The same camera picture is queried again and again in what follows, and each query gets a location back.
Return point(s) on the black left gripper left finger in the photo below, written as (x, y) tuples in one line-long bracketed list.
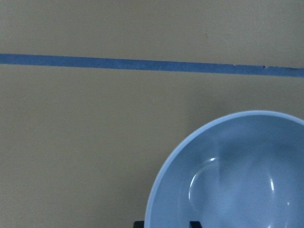
[(138, 224)]

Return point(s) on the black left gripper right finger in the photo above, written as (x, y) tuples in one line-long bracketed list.
[(195, 224)]

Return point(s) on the blue bowl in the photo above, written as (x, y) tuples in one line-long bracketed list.
[(243, 170)]

